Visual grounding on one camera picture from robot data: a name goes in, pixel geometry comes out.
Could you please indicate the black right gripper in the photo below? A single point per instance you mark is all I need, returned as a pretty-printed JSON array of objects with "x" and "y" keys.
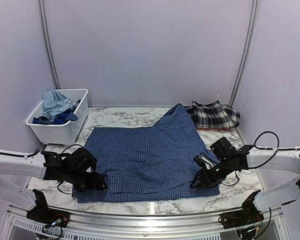
[{"x": 204, "y": 175}]

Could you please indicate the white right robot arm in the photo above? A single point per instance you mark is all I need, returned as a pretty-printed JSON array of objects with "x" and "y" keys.
[{"x": 279, "y": 164}]

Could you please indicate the black white plaid garment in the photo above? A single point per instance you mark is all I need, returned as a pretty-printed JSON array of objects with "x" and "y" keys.
[{"x": 213, "y": 115}]

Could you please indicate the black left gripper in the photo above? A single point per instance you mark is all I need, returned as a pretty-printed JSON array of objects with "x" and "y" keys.
[{"x": 95, "y": 183}]

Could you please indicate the left wall aluminium post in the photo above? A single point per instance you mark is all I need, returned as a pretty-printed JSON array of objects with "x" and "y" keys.
[{"x": 47, "y": 44}]

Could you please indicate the light blue garment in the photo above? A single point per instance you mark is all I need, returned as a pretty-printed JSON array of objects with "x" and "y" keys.
[{"x": 55, "y": 103}]

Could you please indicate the blue checked shirt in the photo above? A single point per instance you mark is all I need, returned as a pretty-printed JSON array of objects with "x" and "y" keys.
[{"x": 148, "y": 163}]

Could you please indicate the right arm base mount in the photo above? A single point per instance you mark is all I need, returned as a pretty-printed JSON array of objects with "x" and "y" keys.
[{"x": 242, "y": 217}]

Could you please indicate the dark blue garment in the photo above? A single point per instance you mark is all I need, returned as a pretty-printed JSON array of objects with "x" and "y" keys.
[{"x": 60, "y": 119}]

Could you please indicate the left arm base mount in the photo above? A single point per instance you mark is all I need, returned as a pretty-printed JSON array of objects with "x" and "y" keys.
[{"x": 47, "y": 216}]

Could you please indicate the white plastic laundry bin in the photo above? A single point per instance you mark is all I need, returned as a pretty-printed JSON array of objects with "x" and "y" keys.
[{"x": 67, "y": 133}]

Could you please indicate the aluminium front frame rail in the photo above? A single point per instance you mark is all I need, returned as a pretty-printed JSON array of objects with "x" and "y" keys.
[{"x": 101, "y": 226}]

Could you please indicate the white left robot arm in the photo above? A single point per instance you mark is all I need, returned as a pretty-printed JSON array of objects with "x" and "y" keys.
[{"x": 21, "y": 164}]

